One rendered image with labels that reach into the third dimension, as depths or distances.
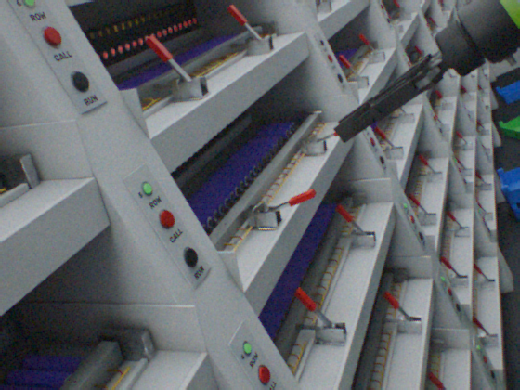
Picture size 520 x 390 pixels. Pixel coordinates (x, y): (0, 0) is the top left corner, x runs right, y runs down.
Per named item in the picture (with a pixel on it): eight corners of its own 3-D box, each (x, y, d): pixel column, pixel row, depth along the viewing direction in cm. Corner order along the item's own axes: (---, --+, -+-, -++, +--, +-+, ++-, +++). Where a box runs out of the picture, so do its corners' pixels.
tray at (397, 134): (423, 117, 179) (420, 72, 173) (401, 201, 127) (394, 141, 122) (357, 123, 186) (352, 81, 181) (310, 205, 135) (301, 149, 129)
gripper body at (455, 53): (487, 68, 81) (429, 107, 85) (487, 55, 88) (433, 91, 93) (455, 23, 80) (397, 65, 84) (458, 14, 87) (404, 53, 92)
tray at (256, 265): (354, 141, 115) (347, 94, 111) (252, 329, 63) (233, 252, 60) (258, 149, 122) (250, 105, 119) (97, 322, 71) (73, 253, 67)
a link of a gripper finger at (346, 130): (380, 117, 91) (379, 119, 91) (344, 142, 95) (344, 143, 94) (369, 102, 91) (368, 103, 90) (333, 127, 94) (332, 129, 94)
